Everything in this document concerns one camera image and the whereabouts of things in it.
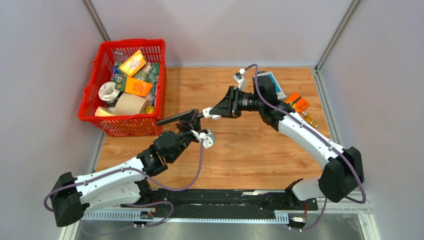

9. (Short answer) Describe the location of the purple cable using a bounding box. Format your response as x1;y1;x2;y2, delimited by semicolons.
43;139;205;229
243;63;367;232

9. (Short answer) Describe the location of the white PVC elbow fitting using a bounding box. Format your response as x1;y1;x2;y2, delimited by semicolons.
202;107;222;120

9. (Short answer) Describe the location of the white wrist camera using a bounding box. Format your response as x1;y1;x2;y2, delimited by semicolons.
232;68;247;91
191;129;217;149

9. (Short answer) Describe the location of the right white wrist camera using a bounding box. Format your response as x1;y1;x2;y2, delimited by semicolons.
232;68;247;91

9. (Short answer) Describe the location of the blue product box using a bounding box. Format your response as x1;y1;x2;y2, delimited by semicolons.
258;71;287;101

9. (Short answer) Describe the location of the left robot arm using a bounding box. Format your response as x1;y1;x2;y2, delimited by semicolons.
43;113;205;227

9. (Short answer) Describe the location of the orange green box in basket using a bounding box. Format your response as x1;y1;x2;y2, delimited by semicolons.
114;74;153;97

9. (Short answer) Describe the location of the yellow orange box in basket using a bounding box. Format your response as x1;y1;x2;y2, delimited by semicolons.
118;49;147;77

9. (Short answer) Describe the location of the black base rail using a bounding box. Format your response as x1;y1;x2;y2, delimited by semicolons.
136;188;318;220

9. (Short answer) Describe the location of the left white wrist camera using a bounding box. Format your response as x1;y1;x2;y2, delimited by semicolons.
191;129;217;149

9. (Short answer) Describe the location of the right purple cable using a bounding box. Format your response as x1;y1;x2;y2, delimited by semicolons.
243;63;367;232

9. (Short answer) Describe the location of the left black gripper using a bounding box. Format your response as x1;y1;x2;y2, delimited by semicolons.
169;110;203;164

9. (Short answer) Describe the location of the red plastic basket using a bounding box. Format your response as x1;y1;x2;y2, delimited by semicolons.
78;38;167;137

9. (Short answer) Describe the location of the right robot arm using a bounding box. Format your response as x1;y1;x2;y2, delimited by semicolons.
202;75;364;210

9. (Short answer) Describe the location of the white tape roll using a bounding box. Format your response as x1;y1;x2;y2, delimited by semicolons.
98;81;120;102

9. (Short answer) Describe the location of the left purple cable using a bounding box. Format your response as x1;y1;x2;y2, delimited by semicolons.
43;139;205;229

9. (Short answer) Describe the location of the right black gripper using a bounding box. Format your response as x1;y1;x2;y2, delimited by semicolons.
208;86;263;119

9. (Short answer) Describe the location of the beige tape roll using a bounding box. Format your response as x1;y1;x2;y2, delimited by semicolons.
115;92;150;116

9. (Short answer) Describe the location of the green packet in basket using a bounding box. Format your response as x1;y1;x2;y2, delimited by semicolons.
146;62;161;84

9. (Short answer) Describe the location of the small yellow object in basket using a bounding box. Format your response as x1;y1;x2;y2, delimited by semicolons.
144;105;155;114

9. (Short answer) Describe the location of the orange product package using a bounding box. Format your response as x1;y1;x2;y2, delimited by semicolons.
284;92;310;114

